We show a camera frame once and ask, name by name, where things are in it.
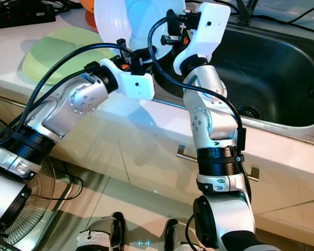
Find white round plate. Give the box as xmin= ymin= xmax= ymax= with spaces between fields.
xmin=93 ymin=0 xmax=171 ymax=55

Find orange bowl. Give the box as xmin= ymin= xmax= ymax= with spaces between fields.
xmin=80 ymin=0 xmax=101 ymax=32

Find chrome gooseneck faucet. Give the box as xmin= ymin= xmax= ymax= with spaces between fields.
xmin=235 ymin=0 xmax=258 ymax=25

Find pale green plate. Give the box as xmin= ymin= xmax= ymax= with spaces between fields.
xmin=22 ymin=26 xmax=113 ymax=86

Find white cabinet door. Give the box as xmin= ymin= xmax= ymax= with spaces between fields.
xmin=0 ymin=78 xmax=178 ymax=181
xmin=115 ymin=125 xmax=314 ymax=231

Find stainless steel sink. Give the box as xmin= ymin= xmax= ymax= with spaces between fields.
xmin=152 ymin=24 xmax=314 ymax=129

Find black power strip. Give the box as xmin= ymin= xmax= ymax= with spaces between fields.
xmin=0 ymin=4 xmax=57 ymax=29

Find grey floor fan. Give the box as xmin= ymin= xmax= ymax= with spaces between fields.
xmin=0 ymin=157 xmax=74 ymax=251

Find robot left foot silver black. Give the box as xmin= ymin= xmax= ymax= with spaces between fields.
xmin=77 ymin=212 xmax=126 ymax=251

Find robot foot silver black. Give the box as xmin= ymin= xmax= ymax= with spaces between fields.
xmin=163 ymin=219 xmax=199 ymax=251
xmin=77 ymin=212 xmax=126 ymax=251

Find robot right foot silver black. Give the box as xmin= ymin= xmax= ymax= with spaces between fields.
xmin=163 ymin=219 xmax=199 ymax=251

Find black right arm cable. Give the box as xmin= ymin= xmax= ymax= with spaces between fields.
xmin=147 ymin=16 xmax=246 ymax=157

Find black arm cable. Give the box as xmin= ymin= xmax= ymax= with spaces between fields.
xmin=147 ymin=16 xmax=246 ymax=157
xmin=0 ymin=42 xmax=150 ymax=152

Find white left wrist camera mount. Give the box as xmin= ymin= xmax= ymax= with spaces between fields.
xmin=99 ymin=58 xmax=155 ymax=100

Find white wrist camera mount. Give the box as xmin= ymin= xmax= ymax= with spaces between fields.
xmin=99 ymin=58 xmax=155 ymax=100
xmin=173 ymin=3 xmax=231 ymax=74

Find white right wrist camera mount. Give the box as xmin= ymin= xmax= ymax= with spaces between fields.
xmin=173 ymin=3 xmax=231 ymax=74

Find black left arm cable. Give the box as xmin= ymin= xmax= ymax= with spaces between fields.
xmin=0 ymin=42 xmax=150 ymax=152

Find thin black cable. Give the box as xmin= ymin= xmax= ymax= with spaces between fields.
xmin=50 ymin=173 xmax=85 ymax=202
xmin=256 ymin=4 xmax=314 ymax=26

